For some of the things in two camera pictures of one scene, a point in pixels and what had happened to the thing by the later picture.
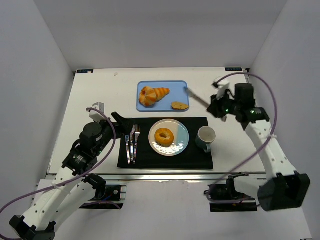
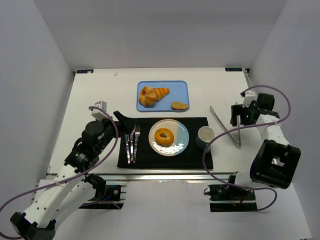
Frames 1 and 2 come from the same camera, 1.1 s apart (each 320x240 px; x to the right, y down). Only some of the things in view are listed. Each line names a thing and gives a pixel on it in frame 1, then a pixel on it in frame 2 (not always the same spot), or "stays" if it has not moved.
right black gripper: x=215 y=105 to x=239 y=113
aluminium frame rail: x=154 y=176 stays
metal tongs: x=194 y=96 to x=238 y=144
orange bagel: x=164 y=137 stays
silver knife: x=127 y=145 stays
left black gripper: x=116 y=124 stays
